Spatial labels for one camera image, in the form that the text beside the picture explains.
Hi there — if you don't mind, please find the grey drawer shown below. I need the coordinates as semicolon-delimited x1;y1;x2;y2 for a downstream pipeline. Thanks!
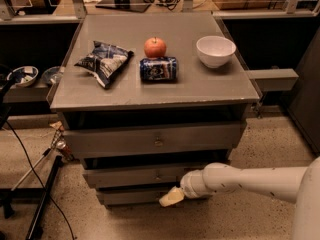
64;121;246;159
97;186;173;206
83;162;207;188

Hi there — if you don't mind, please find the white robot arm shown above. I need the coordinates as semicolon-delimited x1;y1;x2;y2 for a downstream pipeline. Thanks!
159;158;320;240

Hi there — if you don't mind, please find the grey bottom drawer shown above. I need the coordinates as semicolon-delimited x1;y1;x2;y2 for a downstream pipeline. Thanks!
97;186;173;206

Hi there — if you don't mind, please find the grey top drawer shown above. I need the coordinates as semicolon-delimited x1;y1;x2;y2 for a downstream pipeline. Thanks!
64;121;246;159

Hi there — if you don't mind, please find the grey wooden drawer cabinet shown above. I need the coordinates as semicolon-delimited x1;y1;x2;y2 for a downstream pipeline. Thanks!
51;12;259;193

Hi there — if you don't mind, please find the black floor stand bar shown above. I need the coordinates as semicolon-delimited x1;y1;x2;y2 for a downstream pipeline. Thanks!
25;156;62;240

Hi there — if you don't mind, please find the blue soda can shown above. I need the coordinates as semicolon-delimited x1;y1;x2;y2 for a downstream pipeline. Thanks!
139;57;179;81

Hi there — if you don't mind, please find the blue chip bag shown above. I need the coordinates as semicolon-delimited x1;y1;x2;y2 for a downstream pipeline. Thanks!
76;41;134;89

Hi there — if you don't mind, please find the white bowl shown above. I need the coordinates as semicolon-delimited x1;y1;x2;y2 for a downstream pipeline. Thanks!
196;36;236;68

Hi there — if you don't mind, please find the red apple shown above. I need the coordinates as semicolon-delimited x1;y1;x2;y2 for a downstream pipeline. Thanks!
144;37;167;58

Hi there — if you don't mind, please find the small grey bowl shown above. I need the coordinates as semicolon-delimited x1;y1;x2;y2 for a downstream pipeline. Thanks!
41;66;63;86

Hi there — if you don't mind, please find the bowl with blue contents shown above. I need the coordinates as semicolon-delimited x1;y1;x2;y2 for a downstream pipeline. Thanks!
7;66;39;87

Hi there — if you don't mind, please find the black monitor stand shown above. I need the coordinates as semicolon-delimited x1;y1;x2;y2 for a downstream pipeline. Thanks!
95;0;152;13

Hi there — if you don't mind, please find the black floor cable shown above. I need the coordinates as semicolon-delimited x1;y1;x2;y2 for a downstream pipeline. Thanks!
4;120;76;240

